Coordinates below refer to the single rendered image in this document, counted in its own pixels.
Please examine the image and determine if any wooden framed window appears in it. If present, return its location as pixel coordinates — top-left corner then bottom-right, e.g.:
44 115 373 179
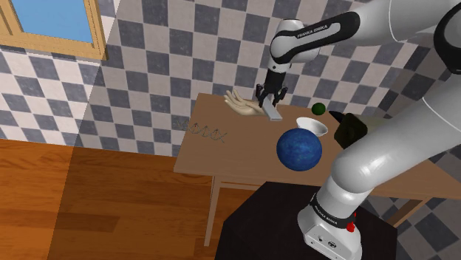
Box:
0 0 109 61

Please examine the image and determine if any black robot stand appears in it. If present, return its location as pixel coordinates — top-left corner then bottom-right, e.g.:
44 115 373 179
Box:
215 181 398 260

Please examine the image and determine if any beige hand figure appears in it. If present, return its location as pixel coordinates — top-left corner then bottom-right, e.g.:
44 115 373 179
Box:
223 89 267 117

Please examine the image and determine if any brown wooden table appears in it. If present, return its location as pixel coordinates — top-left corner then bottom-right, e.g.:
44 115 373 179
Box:
173 92 461 248

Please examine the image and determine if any blue sphere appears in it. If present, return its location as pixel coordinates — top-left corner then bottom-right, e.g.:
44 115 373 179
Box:
276 128 324 173

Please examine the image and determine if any dark green ball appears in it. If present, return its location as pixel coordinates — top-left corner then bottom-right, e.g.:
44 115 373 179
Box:
311 102 327 117

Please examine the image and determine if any grey wire helix model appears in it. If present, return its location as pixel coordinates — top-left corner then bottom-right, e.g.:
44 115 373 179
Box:
180 120 229 144

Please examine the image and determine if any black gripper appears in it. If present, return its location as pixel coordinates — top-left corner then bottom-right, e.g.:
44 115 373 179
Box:
255 69 289 109

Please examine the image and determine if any white bowl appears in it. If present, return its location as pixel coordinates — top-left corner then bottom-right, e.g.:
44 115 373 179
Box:
296 116 329 138

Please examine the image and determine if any grey flat slab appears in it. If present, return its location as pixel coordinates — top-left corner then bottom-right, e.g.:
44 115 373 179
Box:
262 97 283 122

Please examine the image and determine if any dark olive black container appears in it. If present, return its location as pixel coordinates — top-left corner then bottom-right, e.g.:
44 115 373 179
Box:
329 110 369 150

